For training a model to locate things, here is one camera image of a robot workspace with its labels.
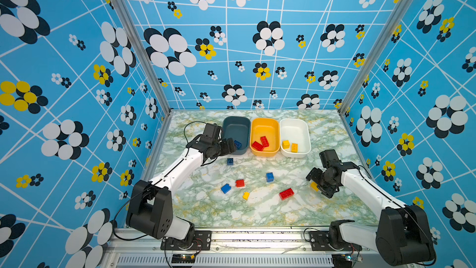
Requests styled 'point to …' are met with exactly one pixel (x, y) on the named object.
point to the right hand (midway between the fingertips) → (313, 183)
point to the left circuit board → (183, 258)
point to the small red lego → (240, 183)
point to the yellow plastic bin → (267, 127)
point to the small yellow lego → (245, 196)
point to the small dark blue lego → (230, 161)
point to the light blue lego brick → (225, 188)
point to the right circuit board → (342, 260)
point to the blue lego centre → (269, 177)
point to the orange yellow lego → (294, 147)
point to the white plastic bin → (295, 131)
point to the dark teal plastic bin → (238, 128)
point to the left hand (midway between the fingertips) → (230, 146)
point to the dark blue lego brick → (237, 143)
